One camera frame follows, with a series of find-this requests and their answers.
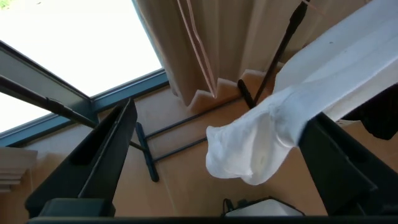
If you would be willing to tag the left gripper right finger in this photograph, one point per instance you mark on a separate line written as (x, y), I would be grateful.
(339, 183)

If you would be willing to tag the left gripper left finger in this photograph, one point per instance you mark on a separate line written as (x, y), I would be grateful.
(93, 186)

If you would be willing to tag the white garment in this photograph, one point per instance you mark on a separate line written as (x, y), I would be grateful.
(264, 140)

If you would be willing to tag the black clothes rack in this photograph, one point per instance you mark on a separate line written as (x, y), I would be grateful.
(149, 155)

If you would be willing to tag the black garment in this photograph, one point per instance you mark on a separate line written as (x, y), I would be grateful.
(379, 118)

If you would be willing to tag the beige curtain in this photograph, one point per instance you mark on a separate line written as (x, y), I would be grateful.
(242, 37)
(15, 161)

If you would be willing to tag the window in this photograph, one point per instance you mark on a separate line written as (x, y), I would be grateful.
(77, 46)

